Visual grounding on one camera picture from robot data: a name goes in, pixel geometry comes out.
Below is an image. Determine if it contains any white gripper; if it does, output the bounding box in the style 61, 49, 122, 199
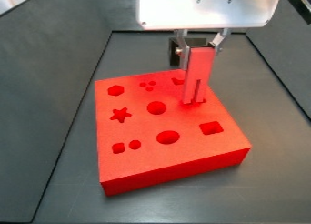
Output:
136, 0, 278, 70

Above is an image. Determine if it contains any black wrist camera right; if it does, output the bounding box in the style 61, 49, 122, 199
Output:
288, 0, 311, 25

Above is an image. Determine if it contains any red slotted double-square block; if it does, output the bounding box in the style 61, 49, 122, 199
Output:
182, 47, 214, 104

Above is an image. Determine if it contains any red foam shape board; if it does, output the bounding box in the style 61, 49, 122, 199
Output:
94, 69, 250, 196

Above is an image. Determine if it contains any black curved holder stand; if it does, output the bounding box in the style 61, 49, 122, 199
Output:
169, 37, 208, 67

